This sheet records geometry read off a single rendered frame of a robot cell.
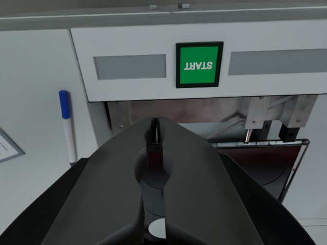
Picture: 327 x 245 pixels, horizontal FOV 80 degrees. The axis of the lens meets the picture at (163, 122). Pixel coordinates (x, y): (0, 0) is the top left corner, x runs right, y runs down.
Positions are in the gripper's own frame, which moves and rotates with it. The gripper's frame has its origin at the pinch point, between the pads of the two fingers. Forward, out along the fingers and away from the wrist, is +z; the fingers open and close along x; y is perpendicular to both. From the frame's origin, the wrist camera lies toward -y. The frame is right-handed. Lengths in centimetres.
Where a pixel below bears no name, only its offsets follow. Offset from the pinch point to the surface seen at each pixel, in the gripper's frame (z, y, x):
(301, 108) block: 19.9, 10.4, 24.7
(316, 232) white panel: 24, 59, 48
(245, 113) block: 20.8, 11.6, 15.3
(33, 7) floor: 110, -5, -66
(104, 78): 15.0, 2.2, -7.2
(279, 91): 14.6, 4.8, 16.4
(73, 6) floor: 110, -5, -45
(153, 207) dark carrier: 20.7, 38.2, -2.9
